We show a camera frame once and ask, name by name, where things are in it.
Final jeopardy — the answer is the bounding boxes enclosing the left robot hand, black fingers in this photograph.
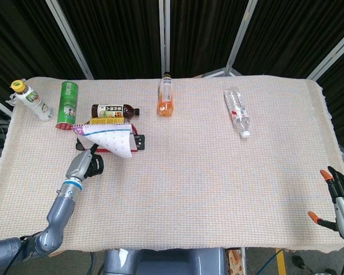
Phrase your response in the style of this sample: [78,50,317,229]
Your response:
[65,143,105,182]

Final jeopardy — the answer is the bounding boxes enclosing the spiral desk calendar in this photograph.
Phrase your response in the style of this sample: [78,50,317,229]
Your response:
[72,123,139,159]

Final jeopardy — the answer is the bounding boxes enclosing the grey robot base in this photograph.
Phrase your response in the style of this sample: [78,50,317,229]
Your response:
[103,247,227,275]

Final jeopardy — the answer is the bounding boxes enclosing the green cylindrical snack can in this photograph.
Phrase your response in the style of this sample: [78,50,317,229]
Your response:
[56,81,79,131]

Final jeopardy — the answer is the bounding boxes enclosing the dark tea bottle, black cap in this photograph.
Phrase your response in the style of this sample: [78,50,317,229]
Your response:
[91,104,140,119]

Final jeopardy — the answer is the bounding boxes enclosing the small black device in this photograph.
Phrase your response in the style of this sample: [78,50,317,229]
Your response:
[133,134,146,151]

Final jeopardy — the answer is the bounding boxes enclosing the small black floor object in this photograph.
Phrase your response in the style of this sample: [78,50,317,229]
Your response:
[291,256,308,270]

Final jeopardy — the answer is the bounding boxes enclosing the white tea bottle, yellow cap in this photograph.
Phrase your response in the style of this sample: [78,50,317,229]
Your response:
[11,80,54,122]

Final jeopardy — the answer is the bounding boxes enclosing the orange drink bottle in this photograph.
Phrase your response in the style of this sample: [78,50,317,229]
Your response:
[157,71,175,117]

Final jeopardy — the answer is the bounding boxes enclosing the woven beige tablecloth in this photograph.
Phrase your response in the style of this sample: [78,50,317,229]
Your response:
[0,74,344,255]

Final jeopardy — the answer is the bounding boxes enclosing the orange patterned box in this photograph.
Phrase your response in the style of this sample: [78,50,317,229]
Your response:
[228,249,243,275]

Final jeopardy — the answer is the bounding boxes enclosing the black folding screen, metal frames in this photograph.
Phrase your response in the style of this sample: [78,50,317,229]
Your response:
[0,0,344,152]

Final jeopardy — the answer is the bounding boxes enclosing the clear water bottle, white cap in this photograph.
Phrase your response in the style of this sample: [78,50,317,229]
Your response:
[224,87,251,139]

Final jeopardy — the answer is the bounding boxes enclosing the blue cable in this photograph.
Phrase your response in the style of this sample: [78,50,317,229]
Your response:
[87,252,100,275]
[259,249,284,275]

